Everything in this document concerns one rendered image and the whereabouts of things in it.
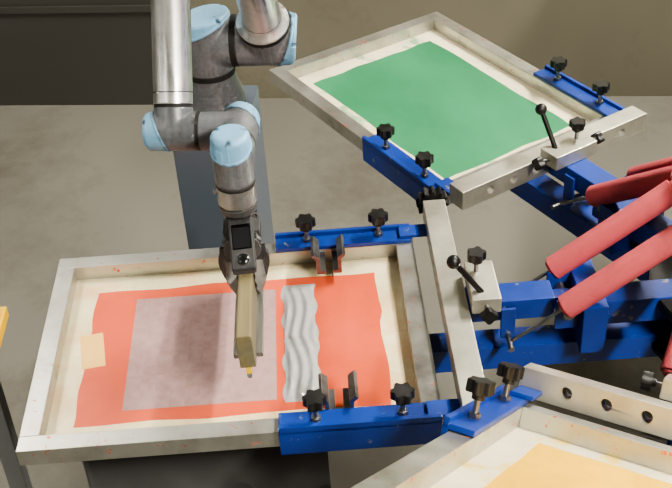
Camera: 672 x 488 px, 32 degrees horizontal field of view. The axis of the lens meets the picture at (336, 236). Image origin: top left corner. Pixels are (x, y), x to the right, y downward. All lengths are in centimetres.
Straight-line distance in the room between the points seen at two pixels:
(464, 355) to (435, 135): 94
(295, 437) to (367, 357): 28
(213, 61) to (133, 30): 248
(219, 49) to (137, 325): 63
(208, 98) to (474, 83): 90
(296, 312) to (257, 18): 62
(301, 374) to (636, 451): 71
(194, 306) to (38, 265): 191
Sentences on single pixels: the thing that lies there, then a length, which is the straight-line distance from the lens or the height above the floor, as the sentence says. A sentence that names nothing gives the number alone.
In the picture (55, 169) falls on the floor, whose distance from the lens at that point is 492.
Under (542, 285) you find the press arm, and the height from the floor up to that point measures 104.
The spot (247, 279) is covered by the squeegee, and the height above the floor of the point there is 114.
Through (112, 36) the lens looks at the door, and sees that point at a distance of 514.
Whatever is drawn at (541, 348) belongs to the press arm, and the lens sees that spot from 246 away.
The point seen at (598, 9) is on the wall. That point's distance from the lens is 498.
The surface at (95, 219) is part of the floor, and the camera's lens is 457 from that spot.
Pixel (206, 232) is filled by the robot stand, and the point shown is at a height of 90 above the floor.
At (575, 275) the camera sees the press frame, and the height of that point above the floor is 105.
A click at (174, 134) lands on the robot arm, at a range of 225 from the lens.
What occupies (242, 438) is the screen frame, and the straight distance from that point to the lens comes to 219.
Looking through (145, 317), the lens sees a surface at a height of 96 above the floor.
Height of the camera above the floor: 255
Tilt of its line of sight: 36 degrees down
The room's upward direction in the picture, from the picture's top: 4 degrees counter-clockwise
